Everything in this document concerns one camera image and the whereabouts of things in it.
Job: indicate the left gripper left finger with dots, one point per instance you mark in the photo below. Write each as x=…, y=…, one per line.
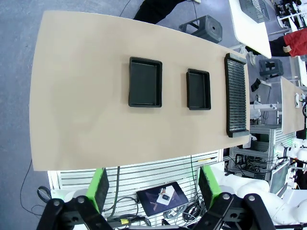
x=98, y=189

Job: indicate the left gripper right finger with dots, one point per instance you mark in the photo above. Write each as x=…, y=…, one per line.
x=208, y=189

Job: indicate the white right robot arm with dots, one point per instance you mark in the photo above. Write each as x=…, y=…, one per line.
x=254, y=191

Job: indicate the black plastic ESD tray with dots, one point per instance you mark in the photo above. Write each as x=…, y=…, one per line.
x=145, y=83
x=198, y=91

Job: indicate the black tablet computer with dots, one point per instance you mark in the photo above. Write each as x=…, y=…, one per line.
x=163, y=198

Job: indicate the small tilted monitor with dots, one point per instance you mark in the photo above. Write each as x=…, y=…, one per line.
x=279, y=177

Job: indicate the black slotted PCB rack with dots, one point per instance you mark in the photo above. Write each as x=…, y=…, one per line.
x=236, y=95

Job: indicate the brown side table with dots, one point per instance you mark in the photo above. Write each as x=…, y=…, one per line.
x=289, y=107

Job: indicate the dark grey step stool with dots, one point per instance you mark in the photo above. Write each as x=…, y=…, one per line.
x=271, y=68

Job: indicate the grey plastic stool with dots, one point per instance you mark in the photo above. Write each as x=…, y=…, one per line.
x=206, y=28

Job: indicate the white table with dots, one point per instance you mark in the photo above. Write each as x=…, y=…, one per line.
x=251, y=26

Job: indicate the person in red jacket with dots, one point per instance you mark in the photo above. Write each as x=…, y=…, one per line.
x=296, y=43

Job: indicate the perforated metal tray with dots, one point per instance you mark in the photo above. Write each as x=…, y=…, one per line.
x=256, y=9

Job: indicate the person in navy shirt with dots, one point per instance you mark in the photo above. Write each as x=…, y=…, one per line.
x=156, y=9

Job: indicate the slotted aluminium base plate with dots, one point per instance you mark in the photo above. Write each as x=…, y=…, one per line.
x=148, y=175

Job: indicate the aluminium profile frame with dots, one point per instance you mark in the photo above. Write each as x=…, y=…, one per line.
x=263, y=141

